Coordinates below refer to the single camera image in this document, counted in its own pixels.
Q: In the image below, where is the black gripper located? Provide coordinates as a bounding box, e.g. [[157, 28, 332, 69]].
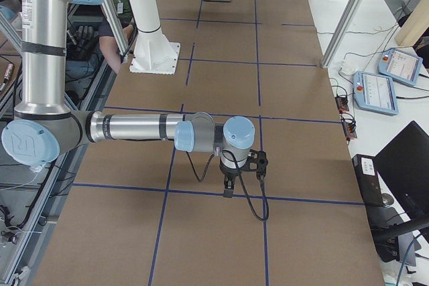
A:
[[219, 162, 241, 198]]

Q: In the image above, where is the white second robot arm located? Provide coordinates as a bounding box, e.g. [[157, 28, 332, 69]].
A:
[[129, 0, 180, 75]]

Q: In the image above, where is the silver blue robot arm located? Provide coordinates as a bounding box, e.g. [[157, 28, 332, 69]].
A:
[[1, 0, 256, 197]]

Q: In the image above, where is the orange usb hub near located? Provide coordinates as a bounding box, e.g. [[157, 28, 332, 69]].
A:
[[340, 113, 357, 142]]

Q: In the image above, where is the orange usb hub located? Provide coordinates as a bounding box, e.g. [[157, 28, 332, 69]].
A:
[[334, 95, 349, 114], [340, 113, 357, 142]]

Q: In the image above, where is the orange usb hub far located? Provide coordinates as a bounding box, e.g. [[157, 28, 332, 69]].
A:
[[334, 95, 349, 114]]

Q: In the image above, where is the long horizontal blue tape line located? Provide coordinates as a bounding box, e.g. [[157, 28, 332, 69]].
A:
[[72, 183, 365, 206]]

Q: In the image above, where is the black computer box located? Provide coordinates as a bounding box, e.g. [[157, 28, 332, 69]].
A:
[[352, 154, 416, 267]]

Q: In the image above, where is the teach pendant near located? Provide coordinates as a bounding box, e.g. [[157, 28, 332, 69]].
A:
[[353, 71, 399, 115]]

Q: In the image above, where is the teach pendant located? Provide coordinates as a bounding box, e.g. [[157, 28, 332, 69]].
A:
[[378, 48, 423, 86], [353, 71, 399, 115]]

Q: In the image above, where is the black monitor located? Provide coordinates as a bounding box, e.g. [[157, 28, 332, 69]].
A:
[[374, 121, 428, 219]]

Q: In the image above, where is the long vertical blue tape line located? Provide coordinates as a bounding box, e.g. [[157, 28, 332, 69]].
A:
[[253, 0, 270, 286]]

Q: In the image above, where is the person in green shirt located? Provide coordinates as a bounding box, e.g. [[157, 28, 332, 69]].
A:
[[98, 0, 135, 74]]

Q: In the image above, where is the teach pendant far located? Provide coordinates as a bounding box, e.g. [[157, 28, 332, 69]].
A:
[[378, 48, 423, 86]]

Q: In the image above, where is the wooden board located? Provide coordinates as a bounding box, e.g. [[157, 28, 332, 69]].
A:
[[395, 0, 429, 46]]

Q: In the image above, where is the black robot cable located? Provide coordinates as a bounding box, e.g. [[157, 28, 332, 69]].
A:
[[185, 150, 270, 222]]

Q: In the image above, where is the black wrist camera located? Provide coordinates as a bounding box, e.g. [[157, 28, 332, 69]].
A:
[[247, 149, 269, 181]]

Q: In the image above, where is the aluminium frame post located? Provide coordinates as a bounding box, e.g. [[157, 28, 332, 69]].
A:
[[321, 0, 362, 68]]

